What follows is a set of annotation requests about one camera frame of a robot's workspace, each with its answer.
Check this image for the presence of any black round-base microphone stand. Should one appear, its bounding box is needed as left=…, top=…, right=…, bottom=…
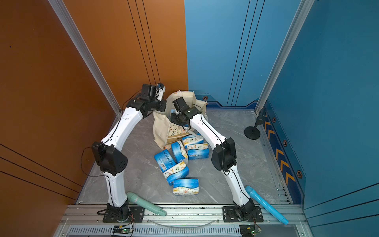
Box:
left=244, top=115, right=265, bottom=140

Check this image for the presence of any blue tissue pack centre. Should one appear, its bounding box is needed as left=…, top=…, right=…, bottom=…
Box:
left=187, top=143, right=209, bottom=160

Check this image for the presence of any floral tissue pack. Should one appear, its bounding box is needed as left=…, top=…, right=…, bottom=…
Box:
left=163, top=161, right=189, bottom=186
left=173, top=179, right=199, bottom=196

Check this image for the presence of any circuit board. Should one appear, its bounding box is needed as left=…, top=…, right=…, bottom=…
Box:
left=111, top=225, right=134, bottom=237
left=239, top=225, right=262, bottom=237

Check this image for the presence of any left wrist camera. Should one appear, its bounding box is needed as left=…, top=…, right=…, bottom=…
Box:
left=156, top=83, right=165, bottom=101

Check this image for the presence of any tissue pack near bag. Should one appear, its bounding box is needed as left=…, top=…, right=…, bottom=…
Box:
left=181, top=134, right=204, bottom=149

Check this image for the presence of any cream floral canvas bag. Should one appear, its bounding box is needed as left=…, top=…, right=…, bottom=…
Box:
left=153, top=90, right=207, bottom=150

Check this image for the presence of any blue tissue pack left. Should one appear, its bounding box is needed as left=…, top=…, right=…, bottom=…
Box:
left=154, top=149, right=177, bottom=173

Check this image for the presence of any left circuit board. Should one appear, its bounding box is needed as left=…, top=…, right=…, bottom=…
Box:
left=111, top=225, right=134, bottom=237

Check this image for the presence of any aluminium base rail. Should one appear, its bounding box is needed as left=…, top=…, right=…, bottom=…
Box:
left=54, top=204, right=313, bottom=237

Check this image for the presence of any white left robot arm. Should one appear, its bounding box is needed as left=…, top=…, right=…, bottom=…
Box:
left=91, top=83, right=166, bottom=223

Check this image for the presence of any upright blue tissue pack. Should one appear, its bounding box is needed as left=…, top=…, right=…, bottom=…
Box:
left=171, top=141, right=189, bottom=164

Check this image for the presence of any floral tissue pack front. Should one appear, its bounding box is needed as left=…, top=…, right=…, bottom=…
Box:
left=173, top=179, right=199, bottom=196

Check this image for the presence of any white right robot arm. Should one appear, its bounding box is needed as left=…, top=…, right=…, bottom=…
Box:
left=171, top=97, right=258, bottom=222

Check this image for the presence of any aluminium corner post right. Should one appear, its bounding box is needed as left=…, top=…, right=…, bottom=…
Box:
left=255, top=0, right=315, bottom=116

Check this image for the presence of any aluminium corner post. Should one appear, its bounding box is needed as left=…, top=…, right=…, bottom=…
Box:
left=255, top=0, right=315, bottom=116
left=48, top=0, right=121, bottom=115

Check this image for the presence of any right circuit board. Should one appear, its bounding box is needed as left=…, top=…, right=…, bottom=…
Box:
left=239, top=225, right=262, bottom=237

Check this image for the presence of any blue handheld cylinder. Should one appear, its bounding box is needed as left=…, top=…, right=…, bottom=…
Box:
left=245, top=186, right=289, bottom=225

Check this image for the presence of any green handheld cylinder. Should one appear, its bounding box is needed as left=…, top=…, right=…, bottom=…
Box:
left=126, top=192, right=167, bottom=216

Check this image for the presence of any aluminium corner post left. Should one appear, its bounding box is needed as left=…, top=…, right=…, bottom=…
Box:
left=48, top=0, right=121, bottom=115

